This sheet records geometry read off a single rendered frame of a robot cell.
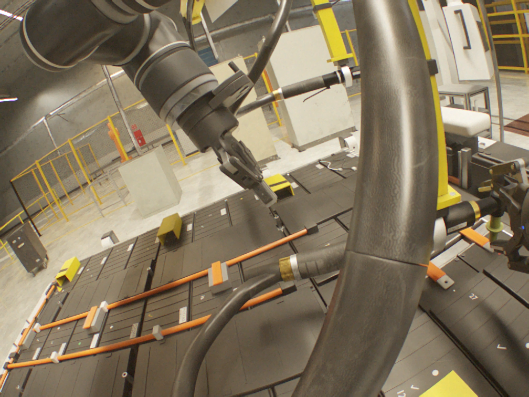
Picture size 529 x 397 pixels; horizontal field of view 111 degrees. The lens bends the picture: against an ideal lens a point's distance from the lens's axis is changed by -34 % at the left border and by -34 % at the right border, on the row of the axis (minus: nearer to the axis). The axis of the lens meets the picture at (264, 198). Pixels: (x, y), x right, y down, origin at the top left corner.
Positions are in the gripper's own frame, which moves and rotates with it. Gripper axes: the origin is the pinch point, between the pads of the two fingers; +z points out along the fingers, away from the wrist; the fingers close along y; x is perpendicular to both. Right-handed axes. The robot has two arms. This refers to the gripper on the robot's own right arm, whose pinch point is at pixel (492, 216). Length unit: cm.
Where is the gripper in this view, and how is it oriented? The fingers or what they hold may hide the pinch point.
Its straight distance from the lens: 44.0
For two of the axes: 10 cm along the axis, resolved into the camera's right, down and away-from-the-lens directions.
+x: 9.4, -2.7, -1.9
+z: 2.1, 0.5, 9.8
